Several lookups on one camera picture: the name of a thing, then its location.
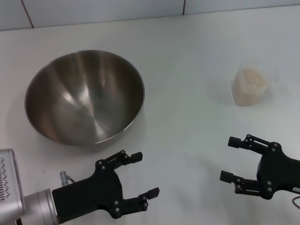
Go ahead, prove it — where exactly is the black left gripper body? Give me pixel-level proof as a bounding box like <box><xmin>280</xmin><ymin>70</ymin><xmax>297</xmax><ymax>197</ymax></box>
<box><xmin>52</xmin><ymin>159</ymin><xmax>124</xmax><ymax>224</ymax></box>

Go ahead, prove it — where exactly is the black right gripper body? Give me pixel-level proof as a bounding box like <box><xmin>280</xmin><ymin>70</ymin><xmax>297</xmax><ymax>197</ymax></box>
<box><xmin>256</xmin><ymin>142</ymin><xmax>300</xmax><ymax>200</ymax></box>

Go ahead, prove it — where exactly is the clear plastic measuring cup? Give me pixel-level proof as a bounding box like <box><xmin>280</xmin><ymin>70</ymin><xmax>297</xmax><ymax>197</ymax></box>
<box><xmin>231</xmin><ymin>60</ymin><xmax>281</xmax><ymax>107</ymax></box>

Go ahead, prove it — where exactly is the stainless steel mixing bowl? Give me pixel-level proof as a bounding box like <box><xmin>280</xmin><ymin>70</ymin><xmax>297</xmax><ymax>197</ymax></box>
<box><xmin>24</xmin><ymin>49</ymin><xmax>145</xmax><ymax>152</ymax></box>

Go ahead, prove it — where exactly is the silver cable plug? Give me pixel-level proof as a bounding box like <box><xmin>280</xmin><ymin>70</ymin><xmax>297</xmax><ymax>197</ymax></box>
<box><xmin>59</xmin><ymin>171</ymin><xmax>77</xmax><ymax>187</ymax></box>

